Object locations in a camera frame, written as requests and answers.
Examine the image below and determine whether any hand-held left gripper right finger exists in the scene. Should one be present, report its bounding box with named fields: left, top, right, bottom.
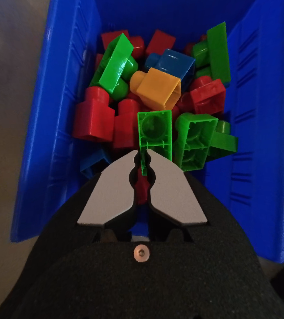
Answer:
left=146, top=149, right=208, bottom=227

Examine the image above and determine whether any heap of assorted mega blocks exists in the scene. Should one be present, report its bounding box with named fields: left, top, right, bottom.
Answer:
left=72, top=21, right=239, bottom=205

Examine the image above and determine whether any green two-stud mega block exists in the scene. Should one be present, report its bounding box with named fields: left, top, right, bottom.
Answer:
left=138, top=110, right=173, bottom=176

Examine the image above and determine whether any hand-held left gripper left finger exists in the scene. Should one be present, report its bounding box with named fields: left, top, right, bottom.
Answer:
left=76, top=150, right=140, bottom=227

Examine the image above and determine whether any blue plastic storage bin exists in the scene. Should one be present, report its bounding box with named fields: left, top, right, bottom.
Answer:
left=10, top=0, right=284, bottom=264

